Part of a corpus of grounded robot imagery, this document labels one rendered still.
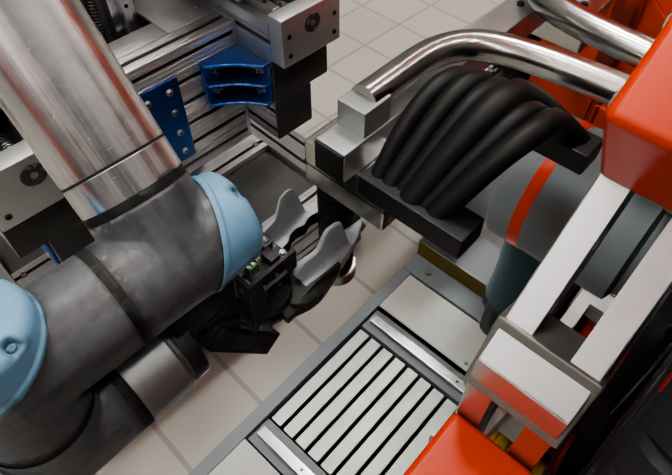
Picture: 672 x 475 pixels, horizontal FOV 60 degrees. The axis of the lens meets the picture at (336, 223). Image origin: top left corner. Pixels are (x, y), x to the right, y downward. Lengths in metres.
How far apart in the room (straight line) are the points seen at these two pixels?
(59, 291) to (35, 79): 0.12
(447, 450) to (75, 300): 0.25
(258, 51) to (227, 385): 0.76
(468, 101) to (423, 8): 2.18
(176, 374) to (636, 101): 0.35
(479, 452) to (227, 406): 1.02
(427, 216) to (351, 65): 1.83
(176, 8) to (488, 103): 0.82
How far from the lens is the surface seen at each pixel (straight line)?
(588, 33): 0.56
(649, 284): 0.35
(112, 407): 0.46
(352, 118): 0.44
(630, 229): 0.55
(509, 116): 0.39
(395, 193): 0.41
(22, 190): 0.85
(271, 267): 0.46
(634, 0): 0.95
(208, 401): 1.41
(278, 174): 1.50
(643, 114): 0.26
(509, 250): 0.85
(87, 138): 0.38
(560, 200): 0.55
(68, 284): 0.38
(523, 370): 0.36
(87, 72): 0.38
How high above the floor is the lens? 1.28
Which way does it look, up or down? 51 degrees down
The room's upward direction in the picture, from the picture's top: straight up
